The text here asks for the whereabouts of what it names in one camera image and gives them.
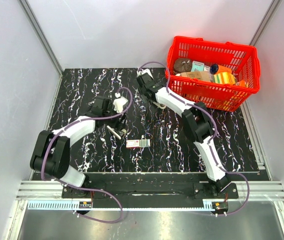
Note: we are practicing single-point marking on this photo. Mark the white cable duct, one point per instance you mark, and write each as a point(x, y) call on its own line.
point(59, 205)

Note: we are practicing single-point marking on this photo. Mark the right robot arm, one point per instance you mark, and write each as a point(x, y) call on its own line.
point(199, 127)

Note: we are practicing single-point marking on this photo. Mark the white stapler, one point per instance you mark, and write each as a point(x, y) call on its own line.
point(119, 134)

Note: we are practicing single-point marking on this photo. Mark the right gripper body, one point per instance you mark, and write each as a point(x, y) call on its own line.
point(142, 92)

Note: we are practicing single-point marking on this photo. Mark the cardboard box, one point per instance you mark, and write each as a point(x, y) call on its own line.
point(200, 75)

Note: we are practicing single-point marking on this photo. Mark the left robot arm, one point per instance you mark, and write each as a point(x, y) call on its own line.
point(51, 154)

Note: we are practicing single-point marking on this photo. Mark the blue capped orange bottle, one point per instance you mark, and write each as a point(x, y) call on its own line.
point(216, 69)

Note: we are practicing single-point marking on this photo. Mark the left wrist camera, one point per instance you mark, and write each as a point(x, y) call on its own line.
point(120, 103)

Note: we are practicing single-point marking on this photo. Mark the grey staple magazine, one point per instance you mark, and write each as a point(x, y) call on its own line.
point(159, 105)

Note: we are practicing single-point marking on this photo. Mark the red plastic basket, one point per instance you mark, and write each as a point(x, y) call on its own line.
point(242, 59)

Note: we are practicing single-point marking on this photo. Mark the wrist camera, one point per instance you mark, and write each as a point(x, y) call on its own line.
point(120, 103)
point(144, 73)

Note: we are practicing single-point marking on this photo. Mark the aluminium rail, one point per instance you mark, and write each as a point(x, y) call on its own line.
point(238, 190)

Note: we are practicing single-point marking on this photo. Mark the green orange box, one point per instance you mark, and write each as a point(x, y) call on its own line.
point(224, 78)

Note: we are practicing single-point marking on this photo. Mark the brown round item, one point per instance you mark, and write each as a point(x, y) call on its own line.
point(182, 65)

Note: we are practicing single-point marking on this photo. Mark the teal small box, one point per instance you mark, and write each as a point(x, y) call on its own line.
point(197, 66)

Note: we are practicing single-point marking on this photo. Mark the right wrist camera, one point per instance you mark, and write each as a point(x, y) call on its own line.
point(144, 73)

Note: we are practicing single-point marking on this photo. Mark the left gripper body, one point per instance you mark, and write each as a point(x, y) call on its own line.
point(115, 122)

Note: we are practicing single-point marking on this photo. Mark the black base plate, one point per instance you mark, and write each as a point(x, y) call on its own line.
point(184, 188)

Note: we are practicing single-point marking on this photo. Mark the staple box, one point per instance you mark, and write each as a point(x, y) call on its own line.
point(138, 143)

